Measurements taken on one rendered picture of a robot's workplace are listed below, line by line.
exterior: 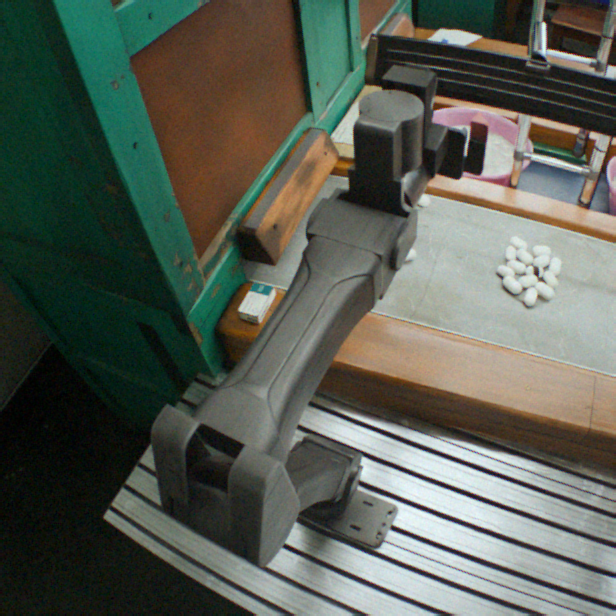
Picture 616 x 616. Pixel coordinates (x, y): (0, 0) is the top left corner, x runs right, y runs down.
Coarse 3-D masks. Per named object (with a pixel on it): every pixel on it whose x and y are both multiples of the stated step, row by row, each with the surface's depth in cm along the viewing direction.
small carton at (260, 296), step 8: (256, 288) 81; (264, 288) 81; (272, 288) 81; (248, 296) 80; (256, 296) 80; (264, 296) 80; (272, 296) 81; (248, 304) 79; (256, 304) 79; (264, 304) 79; (240, 312) 79; (248, 312) 79; (256, 312) 78; (264, 312) 80; (248, 320) 80; (256, 320) 79
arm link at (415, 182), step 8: (400, 176) 44; (408, 176) 46; (416, 176) 47; (424, 176) 48; (408, 184) 46; (416, 184) 47; (424, 184) 48; (408, 192) 46; (416, 192) 47; (408, 200) 46; (416, 200) 47
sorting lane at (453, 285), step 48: (432, 240) 90; (480, 240) 88; (528, 240) 87; (576, 240) 86; (432, 288) 83; (480, 288) 82; (576, 288) 80; (480, 336) 77; (528, 336) 76; (576, 336) 74
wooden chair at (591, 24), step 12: (564, 12) 221; (576, 12) 222; (588, 12) 222; (600, 12) 222; (552, 24) 214; (564, 24) 210; (576, 24) 211; (588, 24) 212; (600, 24) 212; (552, 36) 220; (564, 36) 216; (576, 36) 212; (588, 36) 208; (600, 36) 203; (552, 48) 226; (564, 48) 251
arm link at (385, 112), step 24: (384, 96) 42; (408, 96) 42; (360, 120) 40; (384, 120) 40; (408, 120) 40; (360, 144) 41; (384, 144) 40; (408, 144) 42; (360, 168) 43; (384, 168) 42; (408, 168) 44; (336, 192) 47; (360, 192) 45; (384, 192) 44; (312, 216) 45; (408, 216) 44; (408, 240) 44
